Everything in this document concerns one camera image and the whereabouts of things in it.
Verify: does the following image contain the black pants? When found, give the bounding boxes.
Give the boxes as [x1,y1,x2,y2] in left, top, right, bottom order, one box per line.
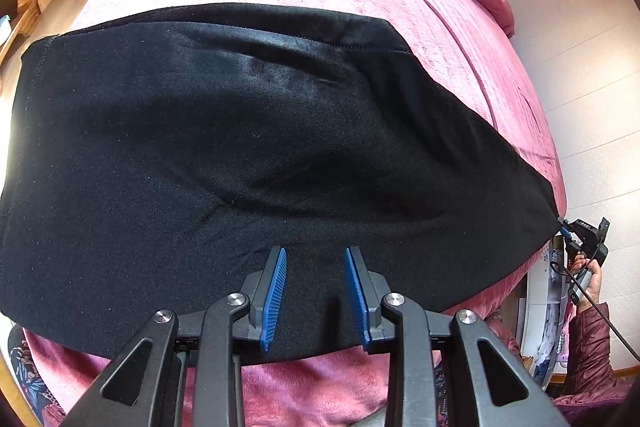
[1,3,559,361]

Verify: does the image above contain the maroon jacket forearm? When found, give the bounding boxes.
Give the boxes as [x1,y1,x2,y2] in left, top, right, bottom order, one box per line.
[554,303,632,426]

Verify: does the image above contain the person right hand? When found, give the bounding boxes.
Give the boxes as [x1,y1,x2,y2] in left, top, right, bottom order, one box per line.
[570,254,602,314]

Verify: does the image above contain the floral patterned trouser leg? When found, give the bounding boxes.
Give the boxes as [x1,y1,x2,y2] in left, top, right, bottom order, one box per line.
[8,325,65,427]

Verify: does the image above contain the pink bed sheet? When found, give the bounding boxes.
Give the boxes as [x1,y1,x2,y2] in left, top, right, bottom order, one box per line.
[25,0,566,426]

